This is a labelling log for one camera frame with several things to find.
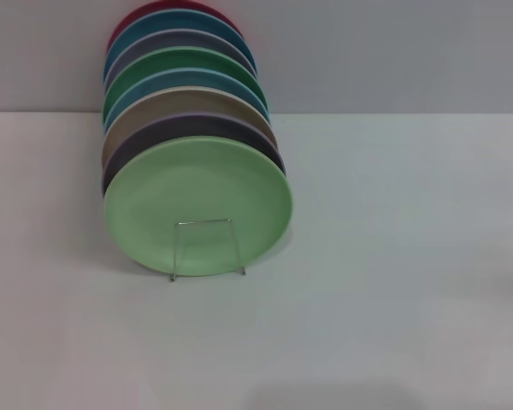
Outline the light green plate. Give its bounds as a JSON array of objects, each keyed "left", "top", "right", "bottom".
[{"left": 103, "top": 136, "right": 293, "bottom": 279}]

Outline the dark purple plate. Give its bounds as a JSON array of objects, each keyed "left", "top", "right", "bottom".
[{"left": 101, "top": 112, "right": 287, "bottom": 198}]

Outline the beige plate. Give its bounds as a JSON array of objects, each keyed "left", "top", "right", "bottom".
[{"left": 101, "top": 85, "right": 280, "bottom": 173}]

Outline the blue plate with pale rim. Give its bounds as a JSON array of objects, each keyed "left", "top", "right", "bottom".
[{"left": 102, "top": 67, "right": 271, "bottom": 130}]

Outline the dark green plate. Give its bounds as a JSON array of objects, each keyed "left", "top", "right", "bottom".
[{"left": 102, "top": 45, "right": 268, "bottom": 121}]

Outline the grey lilac plate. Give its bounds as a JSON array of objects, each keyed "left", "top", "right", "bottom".
[{"left": 103, "top": 29, "right": 258, "bottom": 83}]

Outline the dark teal plate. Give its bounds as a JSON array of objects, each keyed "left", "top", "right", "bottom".
[{"left": 104, "top": 9, "right": 257, "bottom": 72}]

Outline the red plate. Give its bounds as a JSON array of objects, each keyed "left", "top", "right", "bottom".
[{"left": 107, "top": 0, "right": 245, "bottom": 49}]

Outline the metal wire plate rack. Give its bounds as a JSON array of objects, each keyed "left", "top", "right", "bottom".
[{"left": 168, "top": 217, "right": 247, "bottom": 284}]

